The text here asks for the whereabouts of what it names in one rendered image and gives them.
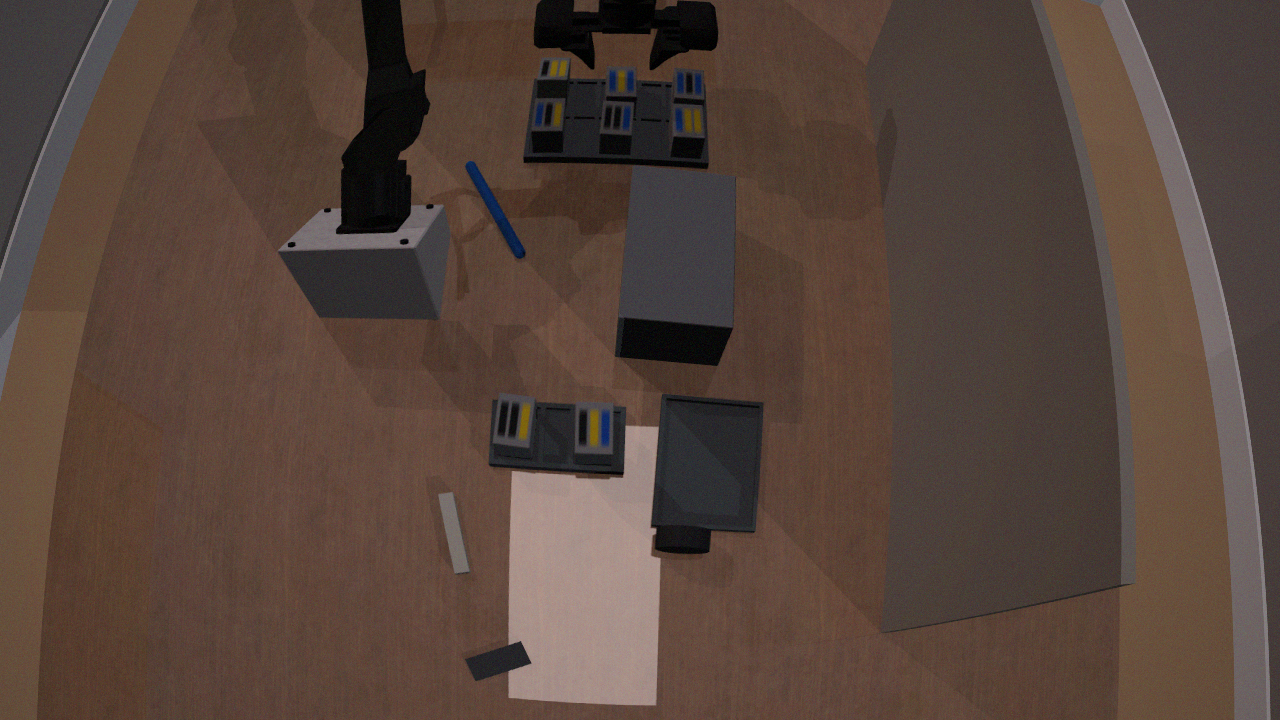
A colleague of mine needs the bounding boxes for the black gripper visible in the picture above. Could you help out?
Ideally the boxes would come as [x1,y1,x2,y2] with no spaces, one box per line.
[532,0,718,70]

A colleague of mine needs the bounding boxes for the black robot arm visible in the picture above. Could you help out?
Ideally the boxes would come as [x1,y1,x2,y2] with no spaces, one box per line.
[337,0,431,234]

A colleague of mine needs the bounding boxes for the blue rod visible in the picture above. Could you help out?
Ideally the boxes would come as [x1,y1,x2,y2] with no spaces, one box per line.
[466,161,526,258]

